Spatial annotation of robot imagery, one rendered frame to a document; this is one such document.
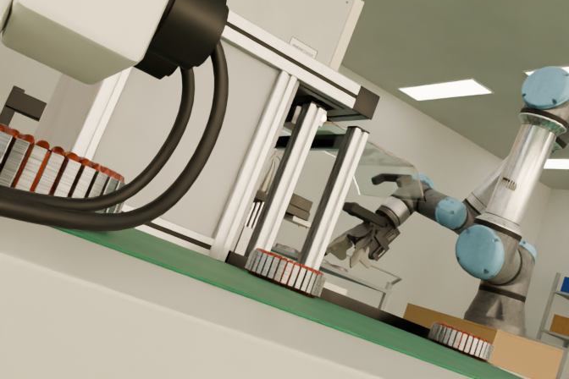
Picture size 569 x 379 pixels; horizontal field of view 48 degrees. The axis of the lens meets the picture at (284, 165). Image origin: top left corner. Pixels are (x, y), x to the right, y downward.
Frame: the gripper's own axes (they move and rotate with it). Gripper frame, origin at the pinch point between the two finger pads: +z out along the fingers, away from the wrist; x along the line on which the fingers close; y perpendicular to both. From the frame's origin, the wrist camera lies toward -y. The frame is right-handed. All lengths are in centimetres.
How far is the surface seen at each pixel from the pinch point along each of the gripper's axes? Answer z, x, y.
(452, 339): 10, -54, -2
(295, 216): 10.9, -26.6, -27.1
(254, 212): 16.7, -24.1, -32.3
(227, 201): 25, -44, -44
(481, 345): 7, -57, 1
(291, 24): -8, -32, -59
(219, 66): 41, -114, -71
